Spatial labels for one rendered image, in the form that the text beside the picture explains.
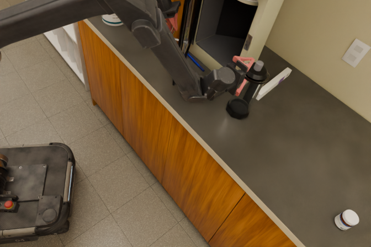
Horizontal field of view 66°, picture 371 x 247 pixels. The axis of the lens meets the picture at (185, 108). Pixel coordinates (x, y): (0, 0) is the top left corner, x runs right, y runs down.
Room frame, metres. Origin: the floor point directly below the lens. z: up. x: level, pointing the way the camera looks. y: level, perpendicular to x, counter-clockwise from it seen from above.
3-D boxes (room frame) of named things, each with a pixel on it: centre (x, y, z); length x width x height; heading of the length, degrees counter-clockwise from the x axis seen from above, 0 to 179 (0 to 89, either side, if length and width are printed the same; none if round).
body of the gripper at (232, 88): (0.70, -0.12, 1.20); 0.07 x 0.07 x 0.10; 49
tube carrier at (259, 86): (0.82, -0.22, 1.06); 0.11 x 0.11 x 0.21
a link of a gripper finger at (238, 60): (0.75, -0.16, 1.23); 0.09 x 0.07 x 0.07; 139
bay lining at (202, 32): (1.13, -0.16, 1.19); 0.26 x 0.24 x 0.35; 49
